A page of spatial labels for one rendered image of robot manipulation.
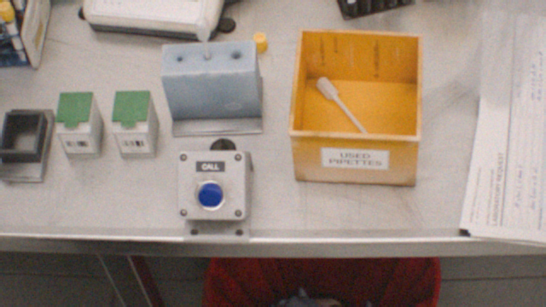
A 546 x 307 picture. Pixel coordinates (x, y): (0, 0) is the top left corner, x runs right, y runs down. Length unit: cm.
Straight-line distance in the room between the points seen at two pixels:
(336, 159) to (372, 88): 13
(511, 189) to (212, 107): 34
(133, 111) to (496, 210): 40
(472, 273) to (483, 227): 96
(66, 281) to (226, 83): 107
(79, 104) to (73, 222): 13
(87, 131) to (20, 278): 103
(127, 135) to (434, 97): 34
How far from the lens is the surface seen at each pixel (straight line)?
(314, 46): 121
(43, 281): 220
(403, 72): 124
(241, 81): 118
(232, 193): 114
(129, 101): 121
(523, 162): 121
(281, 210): 119
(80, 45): 135
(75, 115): 121
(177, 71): 118
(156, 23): 131
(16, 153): 125
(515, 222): 118
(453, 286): 211
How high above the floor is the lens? 193
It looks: 59 degrees down
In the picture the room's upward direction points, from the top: 8 degrees counter-clockwise
